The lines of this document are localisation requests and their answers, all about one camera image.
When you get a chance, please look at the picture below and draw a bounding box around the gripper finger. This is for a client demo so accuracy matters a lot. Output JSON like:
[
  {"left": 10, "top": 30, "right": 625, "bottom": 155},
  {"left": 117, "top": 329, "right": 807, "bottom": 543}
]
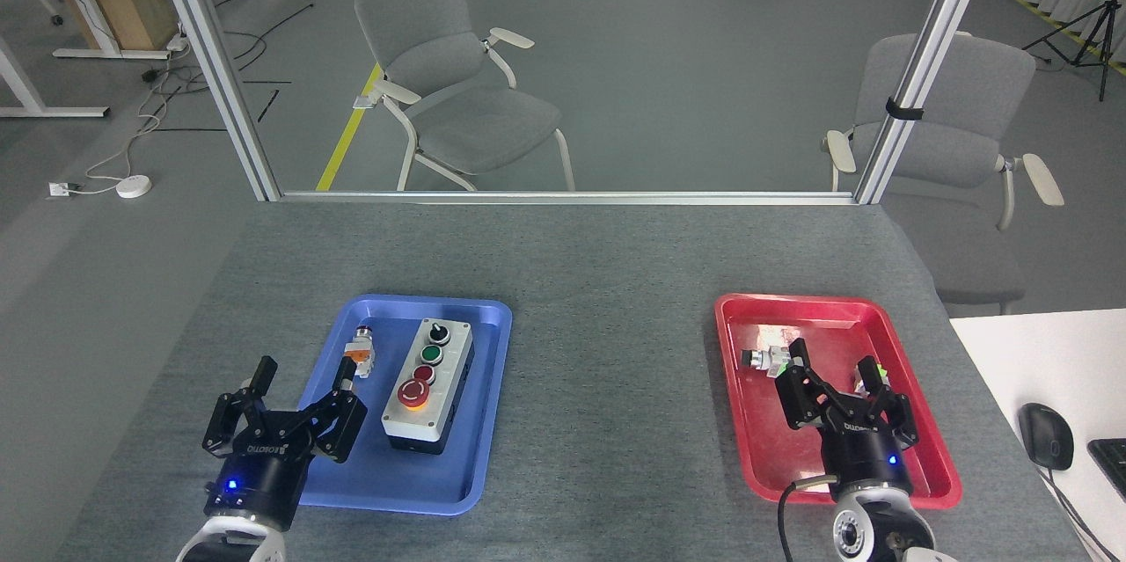
[
  {"left": 774, "top": 337, "right": 851, "bottom": 433},
  {"left": 857, "top": 357, "right": 921, "bottom": 449},
  {"left": 202, "top": 356, "right": 280, "bottom": 458},
  {"left": 298, "top": 359, "right": 369, "bottom": 464}
]

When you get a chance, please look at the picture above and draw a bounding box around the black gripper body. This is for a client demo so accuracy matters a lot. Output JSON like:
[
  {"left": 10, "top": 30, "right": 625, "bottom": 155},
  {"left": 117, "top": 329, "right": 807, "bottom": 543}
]
[
  {"left": 820, "top": 420, "right": 918, "bottom": 498},
  {"left": 203, "top": 434, "right": 311, "bottom": 533}
]

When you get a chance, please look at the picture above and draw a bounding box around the grey control box with buttons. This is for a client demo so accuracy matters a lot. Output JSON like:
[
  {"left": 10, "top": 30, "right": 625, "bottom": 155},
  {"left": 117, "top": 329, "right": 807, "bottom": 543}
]
[{"left": 380, "top": 317, "right": 477, "bottom": 456}]

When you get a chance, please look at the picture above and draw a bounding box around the red plastic tray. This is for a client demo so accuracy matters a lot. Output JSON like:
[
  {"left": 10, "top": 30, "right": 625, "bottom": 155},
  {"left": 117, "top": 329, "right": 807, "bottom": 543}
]
[{"left": 713, "top": 293, "right": 962, "bottom": 511}]

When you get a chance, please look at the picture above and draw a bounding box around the black computer mouse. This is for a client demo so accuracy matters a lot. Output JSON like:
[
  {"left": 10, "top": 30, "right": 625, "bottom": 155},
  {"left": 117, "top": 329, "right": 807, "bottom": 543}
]
[{"left": 1019, "top": 403, "right": 1075, "bottom": 471}]

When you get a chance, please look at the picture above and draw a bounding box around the white desk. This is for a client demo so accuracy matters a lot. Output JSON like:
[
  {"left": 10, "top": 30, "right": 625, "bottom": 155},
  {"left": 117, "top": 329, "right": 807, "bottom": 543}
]
[{"left": 948, "top": 308, "right": 1126, "bottom": 562}]

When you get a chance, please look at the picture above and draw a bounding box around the blue plastic tray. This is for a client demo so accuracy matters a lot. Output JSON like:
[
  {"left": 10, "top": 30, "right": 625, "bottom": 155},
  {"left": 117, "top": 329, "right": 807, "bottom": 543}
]
[{"left": 295, "top": 294, "right": 514, "bottom": 516}]

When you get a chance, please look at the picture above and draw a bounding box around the black keyboard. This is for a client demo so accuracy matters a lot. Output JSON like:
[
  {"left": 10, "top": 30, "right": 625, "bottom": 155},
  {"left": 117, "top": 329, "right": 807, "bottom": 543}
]
[{"left": 1087, "top": 438, "right": 1126, "bottom": 502}]

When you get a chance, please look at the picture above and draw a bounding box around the grey chair with white armrests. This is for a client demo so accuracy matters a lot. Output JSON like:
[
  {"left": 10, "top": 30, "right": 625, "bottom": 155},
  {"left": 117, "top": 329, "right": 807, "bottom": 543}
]
[
  {"left": 823, "top": 32, "right": 1065, "bottom": 317},
  {"left": 354, "top": 0, "right": 577, "bottom": 193}
]

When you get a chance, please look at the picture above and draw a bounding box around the black tripod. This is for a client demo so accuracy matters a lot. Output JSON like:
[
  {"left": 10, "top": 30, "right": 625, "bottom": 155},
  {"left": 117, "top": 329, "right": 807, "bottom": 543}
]
[{"left": 1023, "top": 0, "right": 1126, "bottom": 102}]

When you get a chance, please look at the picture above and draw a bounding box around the green push button switch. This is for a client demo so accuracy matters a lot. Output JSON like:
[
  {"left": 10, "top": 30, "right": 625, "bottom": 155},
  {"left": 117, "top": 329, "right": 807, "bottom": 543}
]
[{"left": 851, "top": 357, "right": 890, "bottom": 396}]

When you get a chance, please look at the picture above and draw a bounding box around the orange white push button switch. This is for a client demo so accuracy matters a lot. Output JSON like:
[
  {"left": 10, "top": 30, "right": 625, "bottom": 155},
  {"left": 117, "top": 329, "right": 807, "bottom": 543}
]
[{"left": 349, "top": 326, "right": 377, "bottom": 379}]

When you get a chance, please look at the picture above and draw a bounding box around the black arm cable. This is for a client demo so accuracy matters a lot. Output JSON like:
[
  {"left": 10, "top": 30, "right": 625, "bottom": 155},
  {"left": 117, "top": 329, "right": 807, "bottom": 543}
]
[{"left": 777, "top": 474, "right": 842, "bottom": 562}]

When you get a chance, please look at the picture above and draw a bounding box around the black mouse cable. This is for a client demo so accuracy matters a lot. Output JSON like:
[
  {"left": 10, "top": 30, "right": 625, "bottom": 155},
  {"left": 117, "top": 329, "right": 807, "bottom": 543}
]
[{"left": 1038, "top": 465, "right": 1120, "bottom": 562}]

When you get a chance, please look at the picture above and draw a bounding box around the white floor cable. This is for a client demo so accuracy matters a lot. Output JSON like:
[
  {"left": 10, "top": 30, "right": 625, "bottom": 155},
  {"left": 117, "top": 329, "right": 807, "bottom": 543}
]
[{"left": 84, "top": 43, "right": 191, "bottom": 187}]

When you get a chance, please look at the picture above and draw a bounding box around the silver aluminium rail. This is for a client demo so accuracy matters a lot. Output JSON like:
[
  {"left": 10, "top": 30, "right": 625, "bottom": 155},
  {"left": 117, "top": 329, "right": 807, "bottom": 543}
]
[{"left": 280, "top": 190, "right": 859, "bottom": 207}]

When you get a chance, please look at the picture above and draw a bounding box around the silver aluminium post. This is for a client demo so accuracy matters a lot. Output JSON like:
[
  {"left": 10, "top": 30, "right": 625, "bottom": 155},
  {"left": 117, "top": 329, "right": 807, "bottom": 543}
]
[
  {"left": 853, "top": 0, "right": 1005, "bottom": 206},
  {"left": 141, "top": 0, "right": 283, "bottom": 203}
]

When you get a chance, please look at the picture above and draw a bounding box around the black floor cable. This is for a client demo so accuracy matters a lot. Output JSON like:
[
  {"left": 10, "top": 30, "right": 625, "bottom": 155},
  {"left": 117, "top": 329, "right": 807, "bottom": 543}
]
[{"left": 141, "top": 0, "right": 315, "bottom": 134}]

